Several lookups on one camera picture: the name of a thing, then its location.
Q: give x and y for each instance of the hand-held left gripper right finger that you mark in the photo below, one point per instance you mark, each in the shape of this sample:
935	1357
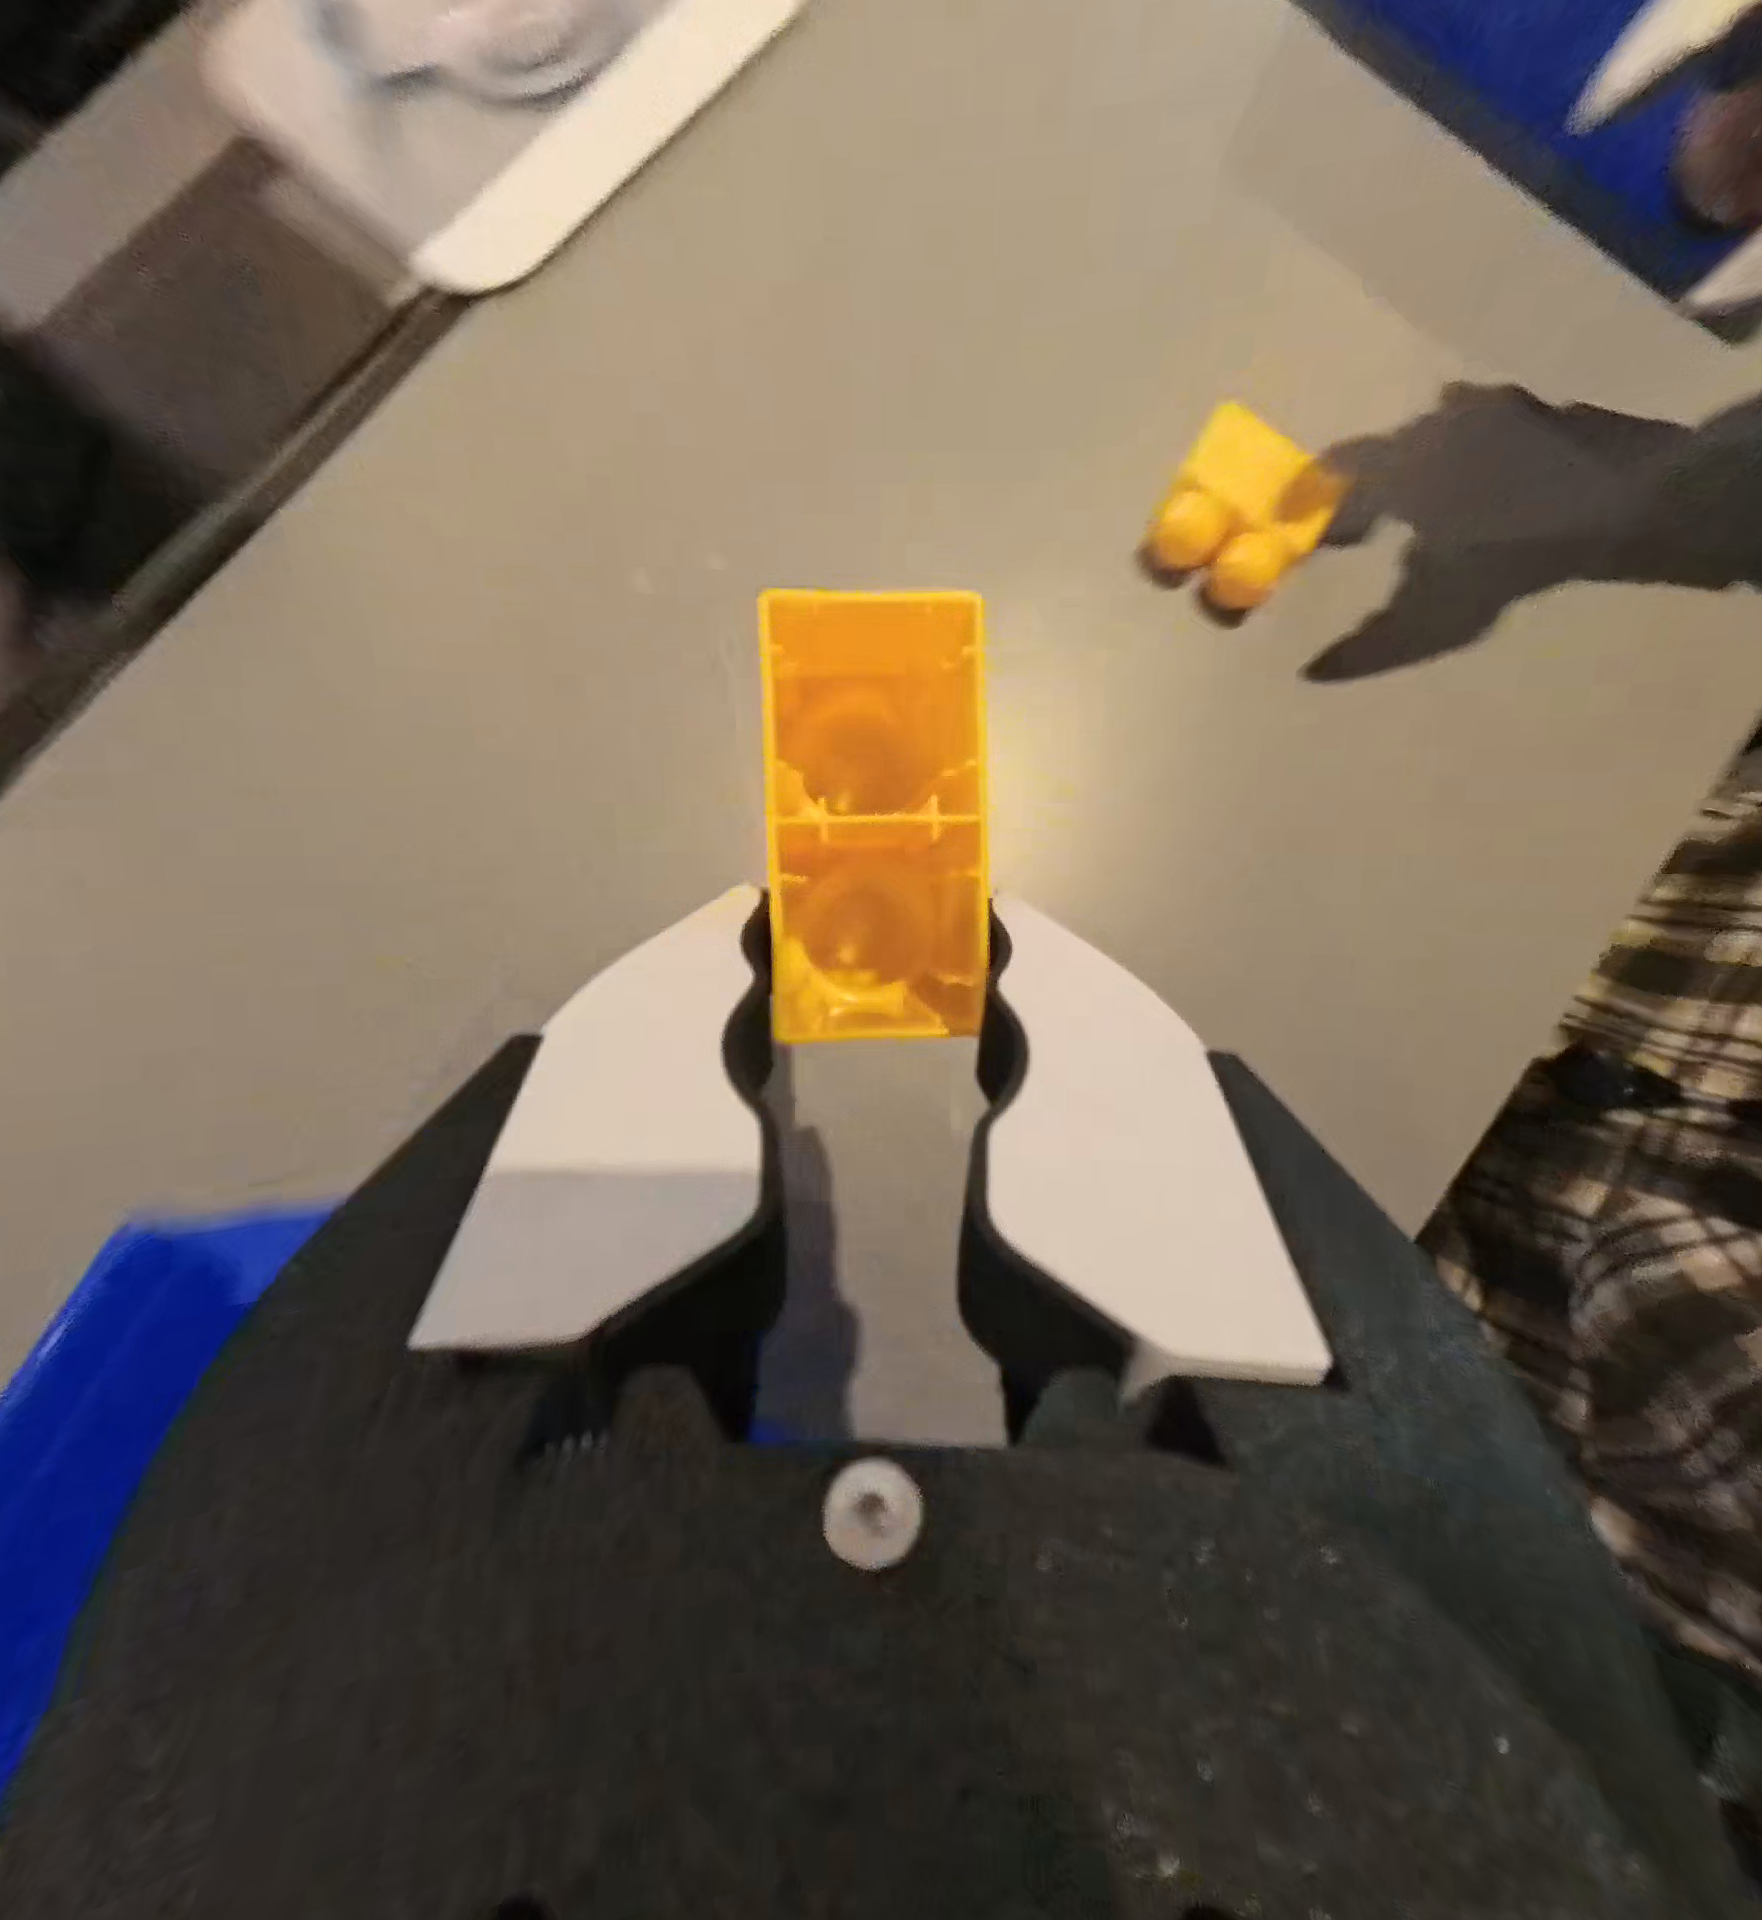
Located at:
1135	1185

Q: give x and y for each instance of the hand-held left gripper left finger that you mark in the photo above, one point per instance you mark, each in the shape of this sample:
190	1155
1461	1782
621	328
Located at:
595	1170

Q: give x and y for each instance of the blue plastic bin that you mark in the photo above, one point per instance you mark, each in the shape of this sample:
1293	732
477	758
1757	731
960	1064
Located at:
1496	90
10	1424

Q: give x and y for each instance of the yellow two-stud mega block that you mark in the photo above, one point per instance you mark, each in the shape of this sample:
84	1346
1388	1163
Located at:
874	721

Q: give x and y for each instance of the person's plaid-shirted torso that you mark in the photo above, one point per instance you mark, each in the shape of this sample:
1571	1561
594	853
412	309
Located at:
1645	1200

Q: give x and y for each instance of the white pad on table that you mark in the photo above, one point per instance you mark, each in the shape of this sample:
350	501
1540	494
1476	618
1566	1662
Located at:
595	136

